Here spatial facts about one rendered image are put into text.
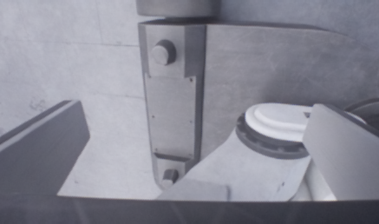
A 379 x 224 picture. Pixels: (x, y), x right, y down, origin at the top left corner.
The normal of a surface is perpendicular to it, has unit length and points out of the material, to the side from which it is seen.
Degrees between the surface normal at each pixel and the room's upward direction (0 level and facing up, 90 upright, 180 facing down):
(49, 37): 0
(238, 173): 90
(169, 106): 0
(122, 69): 0
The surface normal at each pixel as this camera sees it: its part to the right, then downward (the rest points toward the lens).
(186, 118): -0.21, 0.47
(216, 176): 0.01, -0.88
